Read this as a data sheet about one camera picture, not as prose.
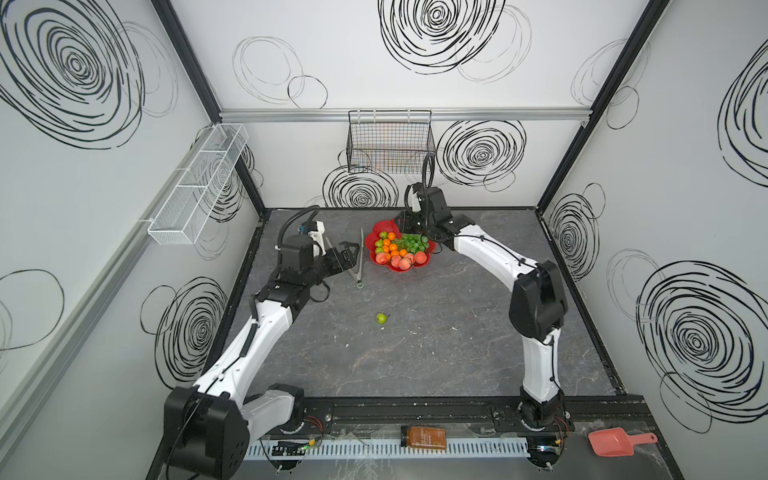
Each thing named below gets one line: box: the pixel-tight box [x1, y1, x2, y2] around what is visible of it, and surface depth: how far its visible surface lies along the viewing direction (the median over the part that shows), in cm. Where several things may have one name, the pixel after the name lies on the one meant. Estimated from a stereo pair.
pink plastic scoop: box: [588, 427, 658, 457], surface depth 71 cm
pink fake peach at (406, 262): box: [398, 255, 414, 271], surface depth 101 cm
